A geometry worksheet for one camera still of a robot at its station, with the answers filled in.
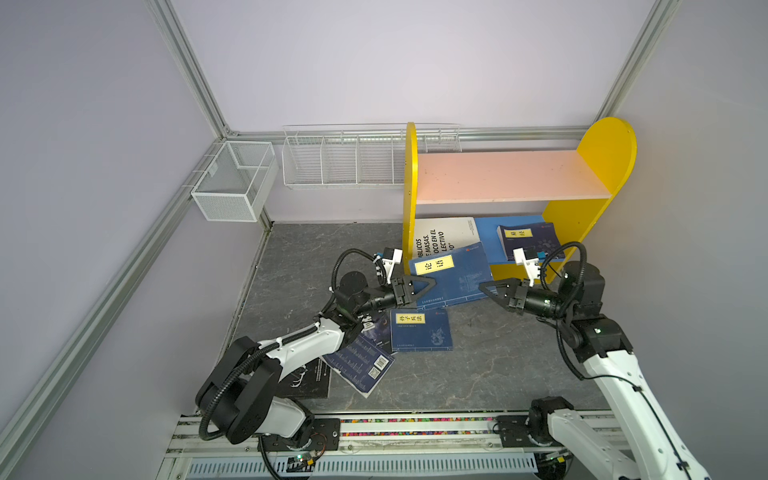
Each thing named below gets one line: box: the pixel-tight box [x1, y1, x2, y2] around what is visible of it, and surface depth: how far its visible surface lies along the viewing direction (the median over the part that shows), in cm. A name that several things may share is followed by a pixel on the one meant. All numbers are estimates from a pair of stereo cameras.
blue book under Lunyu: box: [390, 307, 453, 352], surface depth 92 cm
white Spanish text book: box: [414, 217, 481, 261], surface depth 95 cm
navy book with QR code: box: [322, 333, 395, 399], surface depth 84 cm
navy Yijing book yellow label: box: [496, 222, 566, 261], surface depth 98 cm
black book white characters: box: [358, 309, 393, 355], surface depth 91 cm
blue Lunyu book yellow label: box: [409, 242, 492, 311], surface depth 69 cm
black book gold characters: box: [278, 358, 332, 398], surface depth 82 cm
